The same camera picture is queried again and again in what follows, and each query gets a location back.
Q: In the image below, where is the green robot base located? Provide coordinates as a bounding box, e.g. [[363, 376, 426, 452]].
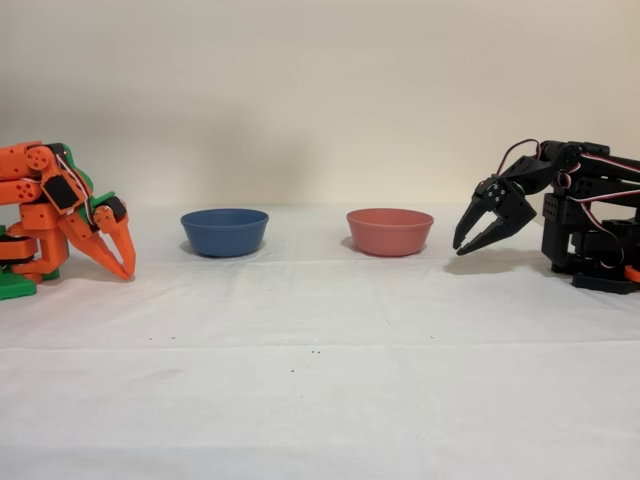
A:
[[0, 224, 39, 302]]

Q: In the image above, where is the pink bowl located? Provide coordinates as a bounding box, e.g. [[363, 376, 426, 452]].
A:
[[346, 208, 435, 258]]

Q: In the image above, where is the blue bowl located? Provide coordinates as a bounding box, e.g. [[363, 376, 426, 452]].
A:
[[180, 208, 270, 259]]

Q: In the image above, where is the white tablecloth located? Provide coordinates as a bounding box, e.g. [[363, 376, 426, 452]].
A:
[[0, 202, 640, 480]]

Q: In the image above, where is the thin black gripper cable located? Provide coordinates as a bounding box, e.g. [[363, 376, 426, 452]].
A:
[[497, 138, 544, 176]]

